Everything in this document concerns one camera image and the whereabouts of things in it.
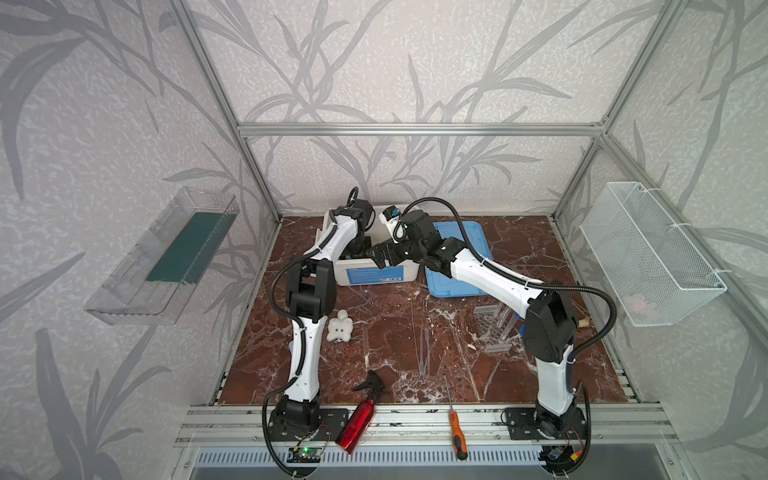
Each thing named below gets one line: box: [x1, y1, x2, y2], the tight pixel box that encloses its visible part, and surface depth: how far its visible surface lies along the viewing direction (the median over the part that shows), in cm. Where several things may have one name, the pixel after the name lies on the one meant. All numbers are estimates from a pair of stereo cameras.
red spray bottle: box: [335, 370, 385, 455], surface depth 74 cm
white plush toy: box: [326, 309, 353, 343], surface depth 89 cm
